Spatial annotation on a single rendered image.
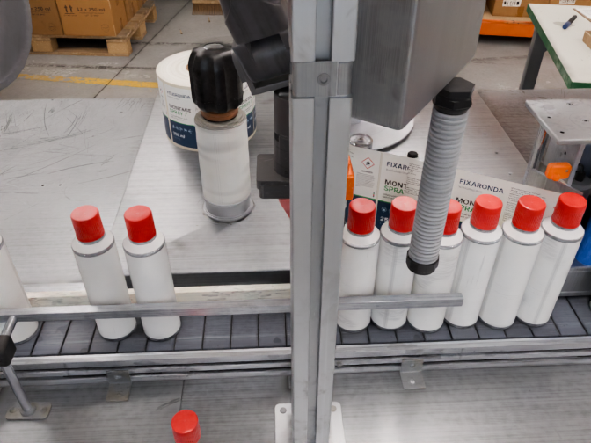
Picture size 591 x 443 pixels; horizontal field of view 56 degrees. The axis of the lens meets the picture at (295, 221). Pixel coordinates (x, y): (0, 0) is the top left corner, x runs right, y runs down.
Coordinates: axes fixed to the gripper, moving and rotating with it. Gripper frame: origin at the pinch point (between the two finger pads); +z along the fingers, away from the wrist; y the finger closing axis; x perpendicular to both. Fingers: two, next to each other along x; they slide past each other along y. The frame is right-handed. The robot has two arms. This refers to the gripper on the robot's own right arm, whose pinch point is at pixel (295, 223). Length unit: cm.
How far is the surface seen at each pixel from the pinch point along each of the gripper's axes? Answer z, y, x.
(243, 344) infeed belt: 13.5, 7.4, 9.6
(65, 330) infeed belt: 13.8, 32.5, 6.3
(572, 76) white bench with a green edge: 19, -86, -94
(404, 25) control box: -34.9, -5.7, 24.1
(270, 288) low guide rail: 9.8, 3.6, 2.5
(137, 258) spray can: -1.7, 19.5, 8.9
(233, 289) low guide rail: 9.9, 8.9, 2.5
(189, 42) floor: 99, 64, -344
